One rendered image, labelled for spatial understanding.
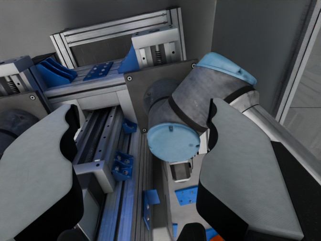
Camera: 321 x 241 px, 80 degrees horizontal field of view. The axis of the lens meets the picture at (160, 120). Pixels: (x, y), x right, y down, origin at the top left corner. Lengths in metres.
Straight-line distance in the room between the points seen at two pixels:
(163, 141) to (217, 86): 0.16
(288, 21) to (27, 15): 1.60
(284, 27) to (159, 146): 0.61
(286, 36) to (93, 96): 0.69
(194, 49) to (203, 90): 1.29
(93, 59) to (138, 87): 0.92
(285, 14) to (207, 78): 0.51
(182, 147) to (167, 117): 0.07
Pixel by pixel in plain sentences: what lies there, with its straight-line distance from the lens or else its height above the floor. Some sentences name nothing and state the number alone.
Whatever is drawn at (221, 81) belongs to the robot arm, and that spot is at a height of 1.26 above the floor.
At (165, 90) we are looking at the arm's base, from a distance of 0.54.
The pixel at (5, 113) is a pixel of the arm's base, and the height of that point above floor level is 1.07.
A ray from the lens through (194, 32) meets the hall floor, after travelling 1.64.
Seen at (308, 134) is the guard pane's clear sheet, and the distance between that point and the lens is 0.74.
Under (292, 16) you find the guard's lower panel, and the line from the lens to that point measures 0.82.
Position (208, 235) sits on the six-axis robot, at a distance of 3.62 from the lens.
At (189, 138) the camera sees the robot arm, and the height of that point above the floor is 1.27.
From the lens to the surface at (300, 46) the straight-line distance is 0.75.
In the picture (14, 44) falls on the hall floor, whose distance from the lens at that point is 1.92.
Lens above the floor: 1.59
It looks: 57 degrees down
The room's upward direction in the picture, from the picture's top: 176 degrees clockwise
